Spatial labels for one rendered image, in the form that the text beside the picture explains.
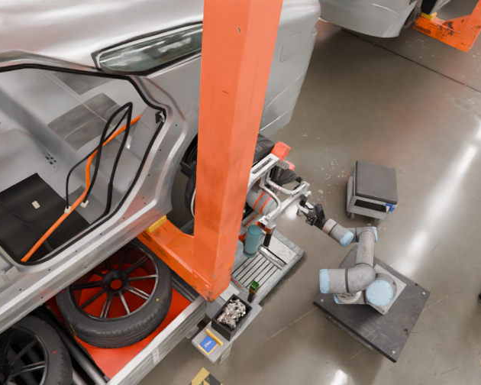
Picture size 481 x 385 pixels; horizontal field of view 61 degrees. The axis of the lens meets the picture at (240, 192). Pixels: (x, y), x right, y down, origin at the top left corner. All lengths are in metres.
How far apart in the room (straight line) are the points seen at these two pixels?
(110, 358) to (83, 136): 1.29
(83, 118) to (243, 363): 1.86
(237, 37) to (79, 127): 1.63
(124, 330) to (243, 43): 1.72
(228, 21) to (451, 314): 2.89
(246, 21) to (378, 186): 2.58
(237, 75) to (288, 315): 2.13
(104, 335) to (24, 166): 1.09
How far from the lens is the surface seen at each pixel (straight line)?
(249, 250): 2.57
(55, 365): 2.42
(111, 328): 2.43
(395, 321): 2.94
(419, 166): 4.46
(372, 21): 4.49
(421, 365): 3.26
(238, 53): 1.20
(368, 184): 3.52
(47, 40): 1.64
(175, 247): 2.34
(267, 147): 2.34
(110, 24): 1.76
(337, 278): 2.03
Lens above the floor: 2.73
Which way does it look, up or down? 49 degrees down
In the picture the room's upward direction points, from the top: 10 degrees clockwise
